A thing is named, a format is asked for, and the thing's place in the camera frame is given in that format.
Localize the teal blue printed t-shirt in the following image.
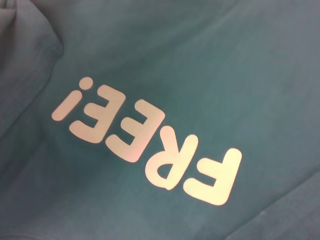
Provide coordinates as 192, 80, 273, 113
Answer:
0, 0, 320, 240

